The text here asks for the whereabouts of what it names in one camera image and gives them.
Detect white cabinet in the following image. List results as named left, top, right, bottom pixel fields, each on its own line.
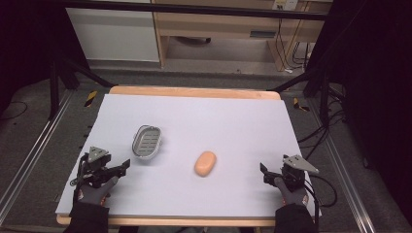
left=65, top=7, right=160, bottom=63

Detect person's right hand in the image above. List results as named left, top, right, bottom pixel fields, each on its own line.
left=273, top=177, right=309, bottom=208

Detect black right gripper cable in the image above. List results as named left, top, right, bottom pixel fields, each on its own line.
left=303, top=174, right=338, bottom=233

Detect metal floor rail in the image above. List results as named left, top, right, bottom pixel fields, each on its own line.
left=309, top=96, right=377, bottom=233
left=0, top=90, right=75, bottom=225

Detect black floor cables bundle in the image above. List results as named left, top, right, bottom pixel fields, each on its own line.
left=296, top=83, right=348, bottom=161

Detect hanging desk cables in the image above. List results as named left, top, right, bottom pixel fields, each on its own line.
left=275, top=18, right=314, bottom=74

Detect white table mat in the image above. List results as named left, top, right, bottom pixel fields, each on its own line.
left=54, top=93, right=323, bottom=218

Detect person's left hand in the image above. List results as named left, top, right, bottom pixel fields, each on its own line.
left=75, top=175, right=120, bottom=207

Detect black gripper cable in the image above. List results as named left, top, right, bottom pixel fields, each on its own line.
left=303, top=174, right=338, bottom=233
left=69, top=153, right=89, bottom=195

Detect light wooden desk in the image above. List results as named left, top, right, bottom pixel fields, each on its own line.
left=151, top=0, right=334, bottom=73

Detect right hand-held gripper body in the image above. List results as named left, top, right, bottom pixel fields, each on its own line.
left=277, top=153, right=321, bottom=192

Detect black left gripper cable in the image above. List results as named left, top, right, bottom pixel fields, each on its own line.
left=69, top=153, right=89, bottom=195

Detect thin black floor cable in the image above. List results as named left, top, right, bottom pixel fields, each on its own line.
left=0, top=100, right=29, bottom=122

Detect wooden table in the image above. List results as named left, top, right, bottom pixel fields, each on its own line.
left=55, top=84, right=282, bottom=227

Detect white power strip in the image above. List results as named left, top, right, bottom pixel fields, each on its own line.
left=272, top=0, right=299, bottom=12

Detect black frame stand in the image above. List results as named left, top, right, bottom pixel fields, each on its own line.
left=48, top=48, right=115, bottom=121
left=266, top=62, right=332, bottom=125

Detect grey soap dish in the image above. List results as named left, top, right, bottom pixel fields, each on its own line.
left=131, top=124, right=162, bottom=160

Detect black horizontal frame bar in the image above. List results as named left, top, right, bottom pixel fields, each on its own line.
left=60, top=0, right=328, bottom=21

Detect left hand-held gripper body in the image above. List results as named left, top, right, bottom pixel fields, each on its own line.
left=77, top=146, right=113, bottom=189

